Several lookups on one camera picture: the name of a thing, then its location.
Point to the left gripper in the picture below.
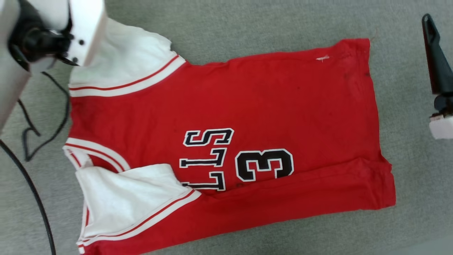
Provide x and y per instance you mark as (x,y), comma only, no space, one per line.
(39,42)

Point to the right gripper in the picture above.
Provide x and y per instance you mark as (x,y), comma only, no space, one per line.
(445,104)

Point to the white right camera mount bracket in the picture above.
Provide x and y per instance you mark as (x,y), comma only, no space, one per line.
(442,127)

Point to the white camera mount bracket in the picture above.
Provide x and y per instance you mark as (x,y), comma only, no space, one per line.
(442,127)
(88,28)

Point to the white left camera mount bracket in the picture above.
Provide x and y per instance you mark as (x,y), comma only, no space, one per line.
(88,28)

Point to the red white basketball jersey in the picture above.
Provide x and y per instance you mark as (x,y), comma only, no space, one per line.
(230,106)

